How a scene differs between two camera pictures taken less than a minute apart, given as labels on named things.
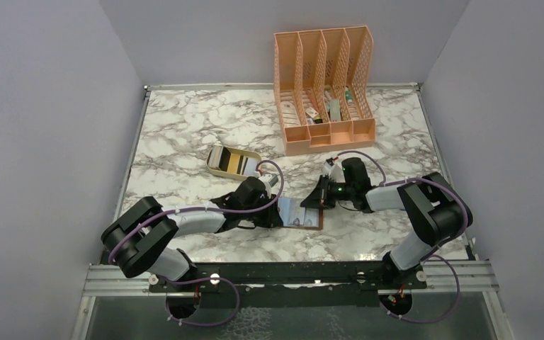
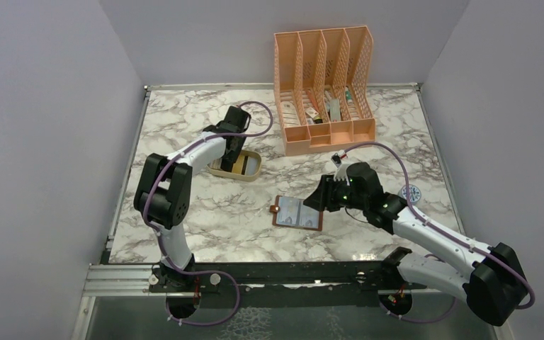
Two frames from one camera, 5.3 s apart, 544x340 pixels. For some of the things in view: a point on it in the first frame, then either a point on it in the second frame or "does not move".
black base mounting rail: [291, 284] does not move
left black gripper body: [263, 218] -> [231, 156]
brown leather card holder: [293, 215] does not move
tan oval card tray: [231, 162] does not move
